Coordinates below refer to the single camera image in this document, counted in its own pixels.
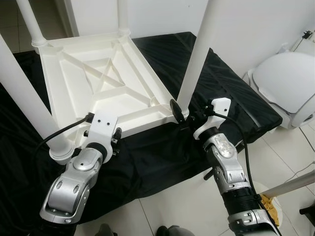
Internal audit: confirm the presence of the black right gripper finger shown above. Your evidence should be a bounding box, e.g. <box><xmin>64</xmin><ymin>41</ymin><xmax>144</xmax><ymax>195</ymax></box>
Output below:
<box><xmin>169</xmin><ymin>99</ymin><xmax>185</xmax><ymax>124</ymax></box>

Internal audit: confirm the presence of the white plastic table top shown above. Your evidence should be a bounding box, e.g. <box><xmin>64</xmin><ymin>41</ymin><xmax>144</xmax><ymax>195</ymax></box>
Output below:
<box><xmin>32</xmin><ymin>30</ymin><xmax>190</xmax><ymax>164</ymax></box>

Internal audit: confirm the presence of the black tablecloth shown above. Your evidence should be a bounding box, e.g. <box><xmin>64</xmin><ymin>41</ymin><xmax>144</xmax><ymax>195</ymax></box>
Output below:
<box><xmin>0</xmin><ymin>32</ymin><xmax>284</xmax><ymax>236</ymax></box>

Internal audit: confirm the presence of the grey left robot foot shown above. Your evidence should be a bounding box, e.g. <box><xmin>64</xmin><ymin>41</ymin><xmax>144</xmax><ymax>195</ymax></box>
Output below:
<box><xmin>95</xmin><ymin>224</ymin><xmax>117</xmax><ymax>236</ymax></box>

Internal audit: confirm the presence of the grey robot foot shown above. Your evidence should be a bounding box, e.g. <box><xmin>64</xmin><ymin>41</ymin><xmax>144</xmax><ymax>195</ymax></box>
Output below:
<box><xmin>156</xmin><ymin>225</ymin><xmax>183</xmax><ymax>236</ymax></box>
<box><xmin>95</xmin><ymin>224</ymin><xmax>117</xmax><ymax>236</ymax></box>

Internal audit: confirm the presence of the white round appliance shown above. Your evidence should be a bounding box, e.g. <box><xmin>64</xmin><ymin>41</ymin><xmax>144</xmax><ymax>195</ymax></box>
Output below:
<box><xmin>244</xmin><ymin>51</ymin><xmax>315</xmax><ymax>131</ymax></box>

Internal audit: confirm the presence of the grey right robot foot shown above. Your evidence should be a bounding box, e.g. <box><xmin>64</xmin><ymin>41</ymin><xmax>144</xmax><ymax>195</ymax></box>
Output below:
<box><xmin>156</xmin><ymin>225</ymin><xmax>183</xmax><ymax>236</ymax></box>

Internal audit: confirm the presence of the yellow cloth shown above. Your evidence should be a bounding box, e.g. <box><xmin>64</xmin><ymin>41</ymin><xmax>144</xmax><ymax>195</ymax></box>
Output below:
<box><xmin>259</xmin><ymin>194</ymin><xmax>281</xmax><ymax>227</ymax></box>

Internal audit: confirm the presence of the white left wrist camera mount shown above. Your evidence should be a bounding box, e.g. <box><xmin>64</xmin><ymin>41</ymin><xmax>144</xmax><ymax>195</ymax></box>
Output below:
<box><xmin>88</xmin><ymin>110</ymin><xmax>119</xmax><ymax>149</ymax></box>

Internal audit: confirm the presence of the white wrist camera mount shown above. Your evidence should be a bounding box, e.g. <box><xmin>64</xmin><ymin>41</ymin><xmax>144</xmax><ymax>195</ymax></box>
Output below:
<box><xmin>88</xmin><ymin>110</ymin><xmax>119</xmax><ymax>149</ymax></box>
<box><xmin>193</xmin><ymin>97</ymin><xmax>232</xmax><ymax>141</ymax></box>

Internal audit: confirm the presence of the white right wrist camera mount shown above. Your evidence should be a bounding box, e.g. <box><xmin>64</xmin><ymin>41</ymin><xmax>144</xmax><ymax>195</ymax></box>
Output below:
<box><xmin>193</xmin><ymin>97</ymin><xmax>232</xmax><ymax>141</ymax></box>

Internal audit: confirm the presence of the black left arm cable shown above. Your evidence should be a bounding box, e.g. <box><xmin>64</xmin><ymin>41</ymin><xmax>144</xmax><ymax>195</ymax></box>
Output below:
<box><xmin>32</xmin><ymin>113</ymin><xmax>95</xmax><ymax>170</ymax></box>

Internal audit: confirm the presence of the thin white floor cable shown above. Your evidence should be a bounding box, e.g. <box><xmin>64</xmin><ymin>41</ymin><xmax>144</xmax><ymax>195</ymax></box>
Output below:
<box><xmin>290</xmin><ymin>162</ymin><xmax>315</xmax><ymax>178</ymax></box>

